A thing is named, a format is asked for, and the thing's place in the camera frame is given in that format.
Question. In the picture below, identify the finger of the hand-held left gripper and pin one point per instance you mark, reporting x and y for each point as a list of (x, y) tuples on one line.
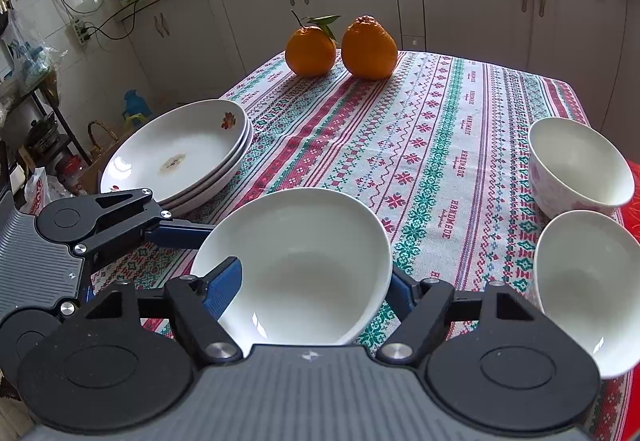
[(175, 236)]

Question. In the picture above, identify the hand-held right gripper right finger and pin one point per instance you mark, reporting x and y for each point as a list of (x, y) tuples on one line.
[(400, 296)]

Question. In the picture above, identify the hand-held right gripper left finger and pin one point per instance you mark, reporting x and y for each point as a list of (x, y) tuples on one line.
[(225, 288)]

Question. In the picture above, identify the white plate with flower print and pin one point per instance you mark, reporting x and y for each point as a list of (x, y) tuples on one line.
[(165, 141), (212, 188), (216, 174)]

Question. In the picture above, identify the white bowl with pink flowers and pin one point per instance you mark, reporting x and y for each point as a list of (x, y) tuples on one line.
[(575, 156), (590, 281), (300, 246)]

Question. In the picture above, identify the red and white plastic bag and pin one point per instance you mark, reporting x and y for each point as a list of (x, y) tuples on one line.
[(37, 191)]

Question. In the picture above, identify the woven basket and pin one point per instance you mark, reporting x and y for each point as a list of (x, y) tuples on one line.
[(102, 138)]

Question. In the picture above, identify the blue plastic jug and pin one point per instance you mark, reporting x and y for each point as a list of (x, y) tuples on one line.
[(135, 108)]

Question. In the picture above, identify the patterned red green tablecloth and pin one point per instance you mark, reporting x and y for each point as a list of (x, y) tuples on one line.
[(440, 146)]

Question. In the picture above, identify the clear plastic bag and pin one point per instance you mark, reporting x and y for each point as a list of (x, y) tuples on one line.
[(25, 51)]

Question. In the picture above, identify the orange with stem and leaf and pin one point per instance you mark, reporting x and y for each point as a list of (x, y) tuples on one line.
[(310, 52)]

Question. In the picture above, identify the orange without leaf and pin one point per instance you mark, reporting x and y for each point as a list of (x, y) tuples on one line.
[(369, 48)]

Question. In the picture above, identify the white kitchen cabinets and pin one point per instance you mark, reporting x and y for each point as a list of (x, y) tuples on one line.
[(475, 1)]

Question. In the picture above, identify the wall power socket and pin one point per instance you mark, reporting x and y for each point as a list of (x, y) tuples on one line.
[(80, 35)]

